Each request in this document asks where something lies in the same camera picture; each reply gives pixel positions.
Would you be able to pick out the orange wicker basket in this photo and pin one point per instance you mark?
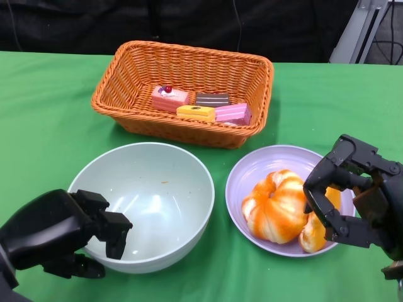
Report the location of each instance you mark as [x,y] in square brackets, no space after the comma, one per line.
[141,72]

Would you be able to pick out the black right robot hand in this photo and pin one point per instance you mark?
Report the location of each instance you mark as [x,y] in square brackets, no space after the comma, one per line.
[378,207]

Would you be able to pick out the salmon cake slice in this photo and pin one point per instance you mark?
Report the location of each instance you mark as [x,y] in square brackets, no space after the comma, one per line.
[170,99]

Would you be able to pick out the black backdrop curtain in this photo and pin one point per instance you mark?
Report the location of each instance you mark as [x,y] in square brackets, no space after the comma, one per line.
[94,25]

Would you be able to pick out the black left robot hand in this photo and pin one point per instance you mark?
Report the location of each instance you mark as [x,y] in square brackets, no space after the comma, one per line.
[47,229]

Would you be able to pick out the pink cake slice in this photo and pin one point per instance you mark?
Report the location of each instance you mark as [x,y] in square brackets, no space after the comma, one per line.
[233,114]

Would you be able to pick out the yellow cake slice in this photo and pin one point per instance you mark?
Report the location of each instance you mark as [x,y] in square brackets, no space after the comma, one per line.
[195,113]

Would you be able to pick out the pale grey bowl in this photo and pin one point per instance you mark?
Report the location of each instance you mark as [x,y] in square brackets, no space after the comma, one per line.
[151,195]

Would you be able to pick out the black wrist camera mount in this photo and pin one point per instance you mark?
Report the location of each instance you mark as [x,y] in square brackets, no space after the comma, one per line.
[393,270]

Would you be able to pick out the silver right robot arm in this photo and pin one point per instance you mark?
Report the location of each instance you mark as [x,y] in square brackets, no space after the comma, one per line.
[400,291]

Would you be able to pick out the chocolate layered cake slice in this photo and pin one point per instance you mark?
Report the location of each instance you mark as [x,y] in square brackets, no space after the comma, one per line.
[212,100]

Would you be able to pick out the orange white striped bread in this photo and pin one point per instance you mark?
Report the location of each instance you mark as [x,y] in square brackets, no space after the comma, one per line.
[277,210]

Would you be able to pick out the lilac round plate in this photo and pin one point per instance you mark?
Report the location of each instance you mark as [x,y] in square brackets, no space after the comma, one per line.
[252,170]

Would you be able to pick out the grey metal stand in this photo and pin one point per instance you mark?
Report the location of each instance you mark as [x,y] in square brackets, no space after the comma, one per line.
[355,37]

